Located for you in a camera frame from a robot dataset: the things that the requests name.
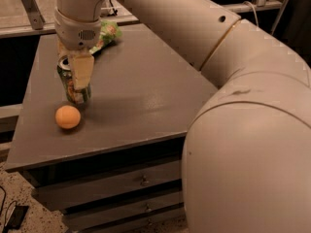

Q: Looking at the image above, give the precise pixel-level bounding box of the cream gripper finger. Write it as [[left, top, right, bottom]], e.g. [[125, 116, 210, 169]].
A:
[[68, 54, 94, 89], [57, 40, 70, 69]]

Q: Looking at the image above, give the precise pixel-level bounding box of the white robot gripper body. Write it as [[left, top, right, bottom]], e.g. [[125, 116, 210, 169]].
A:
[[54, 9, 101, 50]]

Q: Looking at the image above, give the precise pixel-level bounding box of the green soda can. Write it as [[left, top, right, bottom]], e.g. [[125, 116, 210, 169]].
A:
[[57, 56, 91, 105]]

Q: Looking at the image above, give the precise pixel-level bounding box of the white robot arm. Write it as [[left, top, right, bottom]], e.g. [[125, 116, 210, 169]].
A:
[[54, 0, 311, 233]]

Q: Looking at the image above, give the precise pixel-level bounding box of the green chip bag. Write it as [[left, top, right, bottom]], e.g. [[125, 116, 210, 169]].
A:
[[89, 20, 121, 54]]

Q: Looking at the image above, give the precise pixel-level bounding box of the orange fruit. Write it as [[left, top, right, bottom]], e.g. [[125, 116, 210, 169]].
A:
[[55, 105, 81, 129]]

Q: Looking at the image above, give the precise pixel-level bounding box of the grey drawer cabinet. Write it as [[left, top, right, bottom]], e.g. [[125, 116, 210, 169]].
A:
[[5, 24, 216, 233]]

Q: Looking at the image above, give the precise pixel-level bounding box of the black device on floor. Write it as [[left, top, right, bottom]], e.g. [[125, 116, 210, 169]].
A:
[[2, 206, 29, 233]]

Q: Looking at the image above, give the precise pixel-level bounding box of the white cable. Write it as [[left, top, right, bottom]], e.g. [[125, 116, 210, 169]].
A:
[[243, 1, 260, 27]]

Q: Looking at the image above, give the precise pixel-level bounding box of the metal railing frame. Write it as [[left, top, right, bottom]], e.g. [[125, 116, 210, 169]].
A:
[[0, 0, 290, 39]]

